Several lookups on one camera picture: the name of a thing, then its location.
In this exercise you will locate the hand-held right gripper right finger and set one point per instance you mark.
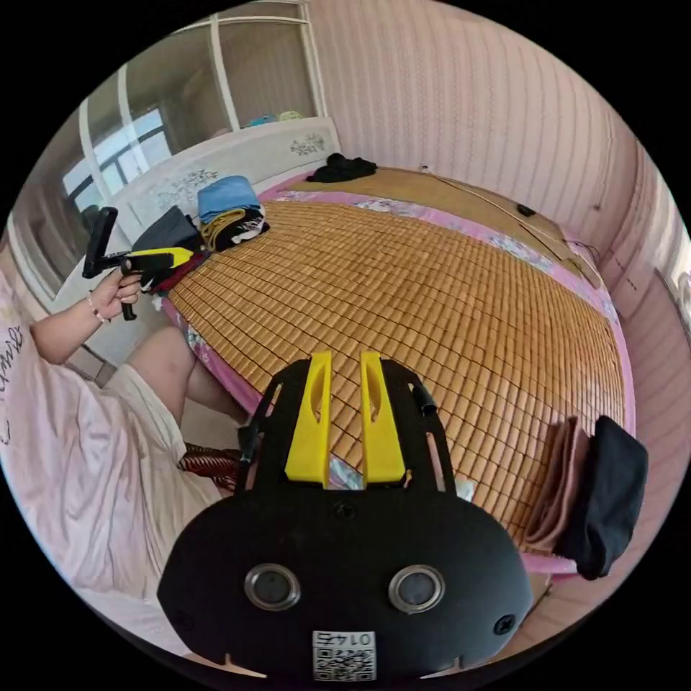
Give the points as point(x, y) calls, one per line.
point(380, 437)

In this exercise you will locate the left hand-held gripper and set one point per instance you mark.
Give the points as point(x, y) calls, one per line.
point(128, 310)

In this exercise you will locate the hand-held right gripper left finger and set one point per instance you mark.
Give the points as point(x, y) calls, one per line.
point(310, 432)

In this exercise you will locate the person's left forearm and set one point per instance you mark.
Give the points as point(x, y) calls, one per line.
point(65, 329)

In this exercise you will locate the person's left hand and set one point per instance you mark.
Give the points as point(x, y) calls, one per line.
point(113, 297)

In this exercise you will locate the red striped cloth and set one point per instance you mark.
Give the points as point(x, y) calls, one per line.
point(210, 464)

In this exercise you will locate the bed with woven mat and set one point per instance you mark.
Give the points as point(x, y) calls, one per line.
point(405, 302)

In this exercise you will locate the black garment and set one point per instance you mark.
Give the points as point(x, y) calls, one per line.
point(341, 167)

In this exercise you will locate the person's body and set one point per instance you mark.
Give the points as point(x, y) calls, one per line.
point(97, 459)

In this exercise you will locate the pile of folded clothes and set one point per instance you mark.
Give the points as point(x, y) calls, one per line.
point(599, 496)

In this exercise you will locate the small black object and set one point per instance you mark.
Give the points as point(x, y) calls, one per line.
point(525, 210)

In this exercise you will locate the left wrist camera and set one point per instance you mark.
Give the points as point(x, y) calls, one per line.
point(100, 240)

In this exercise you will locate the window with white frame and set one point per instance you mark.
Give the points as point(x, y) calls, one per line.
point(162, 119)

